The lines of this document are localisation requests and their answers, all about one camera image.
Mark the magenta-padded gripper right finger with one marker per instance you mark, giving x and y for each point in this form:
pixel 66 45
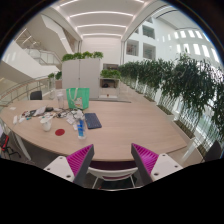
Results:
pixel 146 160

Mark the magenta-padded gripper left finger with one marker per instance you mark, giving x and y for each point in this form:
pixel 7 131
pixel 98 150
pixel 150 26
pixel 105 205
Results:
pixel 80 160

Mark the clear blue-labelled water bottle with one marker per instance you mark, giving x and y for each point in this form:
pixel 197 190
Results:
pixel 81 129

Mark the white and purple chair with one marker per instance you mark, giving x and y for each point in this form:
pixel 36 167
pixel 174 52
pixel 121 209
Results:
pixel 113 172

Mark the dark blue compact keyboard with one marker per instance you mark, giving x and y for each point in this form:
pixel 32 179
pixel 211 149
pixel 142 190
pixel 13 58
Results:
pixel 92 120

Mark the white ceramic mug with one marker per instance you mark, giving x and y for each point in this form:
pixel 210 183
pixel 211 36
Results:
pixel 46 124

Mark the small black pouch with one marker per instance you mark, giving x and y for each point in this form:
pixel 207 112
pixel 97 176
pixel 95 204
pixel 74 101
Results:
pixel 49 109

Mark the clear plastic tumbler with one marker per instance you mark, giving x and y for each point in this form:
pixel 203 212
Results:
pixel 60 100

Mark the grey notebook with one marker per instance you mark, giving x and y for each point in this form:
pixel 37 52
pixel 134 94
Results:
pixel 40 111

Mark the green cat-print tote bag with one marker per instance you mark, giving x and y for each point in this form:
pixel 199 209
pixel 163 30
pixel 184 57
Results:
pixel 80 96

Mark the dark grey chair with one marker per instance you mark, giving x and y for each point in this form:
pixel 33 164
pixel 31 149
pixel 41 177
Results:
pixel 213 151

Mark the white remote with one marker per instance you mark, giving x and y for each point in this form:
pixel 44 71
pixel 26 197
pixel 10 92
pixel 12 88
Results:
pixel 15 119

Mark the red and black chair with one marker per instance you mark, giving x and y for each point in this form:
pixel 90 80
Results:
pixel 4 141

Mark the black office chair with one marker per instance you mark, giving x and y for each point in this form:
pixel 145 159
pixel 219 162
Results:
pixel 36 95

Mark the row of green hedge plants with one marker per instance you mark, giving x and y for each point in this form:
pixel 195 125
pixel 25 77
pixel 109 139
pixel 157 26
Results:
pixel 186 83

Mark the group of ceiling light strips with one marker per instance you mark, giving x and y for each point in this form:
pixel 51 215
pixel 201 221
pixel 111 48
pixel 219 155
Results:
pixel 100 14

